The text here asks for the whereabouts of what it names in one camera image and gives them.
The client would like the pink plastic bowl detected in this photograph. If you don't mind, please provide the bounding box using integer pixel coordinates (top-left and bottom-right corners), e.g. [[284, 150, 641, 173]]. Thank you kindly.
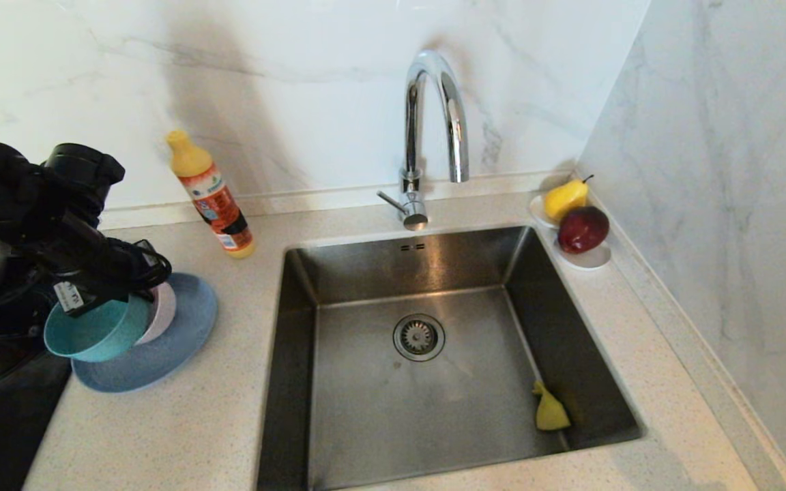
[[134, 281, 178, 347]]

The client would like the teal bowl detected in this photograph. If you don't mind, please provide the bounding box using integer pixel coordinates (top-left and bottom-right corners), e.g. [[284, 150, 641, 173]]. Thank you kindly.
[[43, 293, 153, 363]]

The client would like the large blue-grey plate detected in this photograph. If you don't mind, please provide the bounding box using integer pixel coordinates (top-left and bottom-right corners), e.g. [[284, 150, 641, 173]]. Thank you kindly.
[[71, 273, 220, 394]]

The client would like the yellow capped dish soap bottle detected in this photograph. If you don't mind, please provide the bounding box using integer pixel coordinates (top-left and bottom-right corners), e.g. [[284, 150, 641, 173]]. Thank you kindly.
[[165, 130, 257, 260]]

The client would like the chrome gooseneck faucet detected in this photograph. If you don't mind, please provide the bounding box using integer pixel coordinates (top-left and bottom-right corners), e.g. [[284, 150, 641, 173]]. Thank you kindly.
[[377, 49, 470, 233]]

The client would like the yellow sponge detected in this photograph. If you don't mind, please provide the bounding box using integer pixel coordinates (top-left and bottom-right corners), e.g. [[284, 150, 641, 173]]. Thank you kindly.
[[533, 379, 572, 432]]

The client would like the stainless steel sink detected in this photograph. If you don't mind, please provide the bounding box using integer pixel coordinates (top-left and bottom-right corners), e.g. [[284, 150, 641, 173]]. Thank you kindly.
[[255, 226, 645, 490]]

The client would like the metal drain strainer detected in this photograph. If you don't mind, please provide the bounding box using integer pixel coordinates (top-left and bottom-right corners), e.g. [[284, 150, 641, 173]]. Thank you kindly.
[[393, 314, 446, 363]]

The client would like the yellow pear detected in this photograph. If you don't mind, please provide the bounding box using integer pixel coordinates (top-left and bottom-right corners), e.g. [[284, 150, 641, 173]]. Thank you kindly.
[[544, 175, 594, 223]]

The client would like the dark red apple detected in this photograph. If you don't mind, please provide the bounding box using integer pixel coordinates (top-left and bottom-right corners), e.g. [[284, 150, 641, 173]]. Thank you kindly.
[[557, 207, 611, 256]]

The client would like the white fruit dish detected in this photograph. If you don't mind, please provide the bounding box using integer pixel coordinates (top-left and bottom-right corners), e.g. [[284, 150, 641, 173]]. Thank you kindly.
[[528, 196, 613, 271]]

